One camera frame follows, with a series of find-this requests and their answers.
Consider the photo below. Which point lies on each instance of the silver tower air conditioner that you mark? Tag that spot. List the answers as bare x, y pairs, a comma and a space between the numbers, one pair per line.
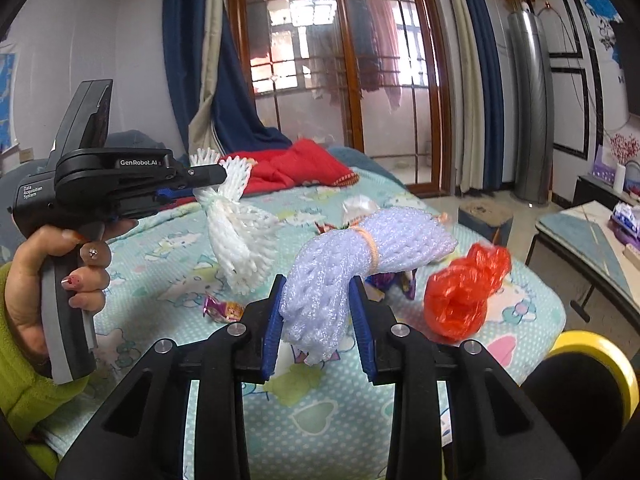
534, 112

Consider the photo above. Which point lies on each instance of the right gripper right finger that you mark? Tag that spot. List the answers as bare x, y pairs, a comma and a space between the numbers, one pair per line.
497, 432

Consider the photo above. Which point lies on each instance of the red blanket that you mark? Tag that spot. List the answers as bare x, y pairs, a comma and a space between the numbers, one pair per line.
304, 163

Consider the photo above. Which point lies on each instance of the yellow rim trash bin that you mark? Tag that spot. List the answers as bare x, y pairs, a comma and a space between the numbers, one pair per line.
588, 392

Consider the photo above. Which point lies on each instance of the green left sleeve forearm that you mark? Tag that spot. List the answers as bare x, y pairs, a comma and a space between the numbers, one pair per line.
28, 397

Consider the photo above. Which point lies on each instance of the purple box on cabinet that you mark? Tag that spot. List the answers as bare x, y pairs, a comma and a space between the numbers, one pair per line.
604, 165

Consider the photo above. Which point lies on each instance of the purple snack wrapper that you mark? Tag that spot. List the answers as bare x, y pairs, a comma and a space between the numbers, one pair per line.
404, 280

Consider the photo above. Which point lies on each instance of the white foam fruit net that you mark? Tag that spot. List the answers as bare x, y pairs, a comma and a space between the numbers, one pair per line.
243, 237

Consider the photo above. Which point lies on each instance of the blue beige curtain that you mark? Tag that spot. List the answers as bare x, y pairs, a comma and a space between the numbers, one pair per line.
207, 89
482, 97

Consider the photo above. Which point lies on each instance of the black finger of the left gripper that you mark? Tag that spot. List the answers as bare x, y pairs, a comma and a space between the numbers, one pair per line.
200, 177

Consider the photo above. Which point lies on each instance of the white vase red blossoms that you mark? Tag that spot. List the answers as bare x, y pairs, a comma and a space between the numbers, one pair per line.
624, 149

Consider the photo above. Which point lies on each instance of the purple tissue pack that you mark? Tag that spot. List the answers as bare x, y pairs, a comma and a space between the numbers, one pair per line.
625, 224

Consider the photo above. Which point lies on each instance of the wooden glass sliding door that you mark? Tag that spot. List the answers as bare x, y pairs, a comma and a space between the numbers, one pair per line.
367, 74

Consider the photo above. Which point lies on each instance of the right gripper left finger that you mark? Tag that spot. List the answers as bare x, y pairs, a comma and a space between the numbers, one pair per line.
138, 432

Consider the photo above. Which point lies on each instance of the lavender foam net bundle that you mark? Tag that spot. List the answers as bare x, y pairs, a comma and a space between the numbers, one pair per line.
314, 302

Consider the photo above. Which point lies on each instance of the white crumpled plastic bag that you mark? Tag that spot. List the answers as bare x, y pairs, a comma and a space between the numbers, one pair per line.
356, 207

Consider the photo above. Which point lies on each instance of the small purple candy wrapper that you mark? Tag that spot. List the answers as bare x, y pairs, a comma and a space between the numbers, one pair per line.
222, 311

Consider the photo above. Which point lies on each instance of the black tv cabinet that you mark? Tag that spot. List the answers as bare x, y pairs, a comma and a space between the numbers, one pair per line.
591, 189

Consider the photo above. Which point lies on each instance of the blue beige curtain right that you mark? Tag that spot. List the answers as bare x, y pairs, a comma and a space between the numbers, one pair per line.
482, 97

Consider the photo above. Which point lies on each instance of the blue square stool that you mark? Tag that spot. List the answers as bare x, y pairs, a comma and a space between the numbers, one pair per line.
488, 218

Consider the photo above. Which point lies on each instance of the blue beige curtain left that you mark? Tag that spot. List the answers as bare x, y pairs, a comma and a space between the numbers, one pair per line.
207, 89

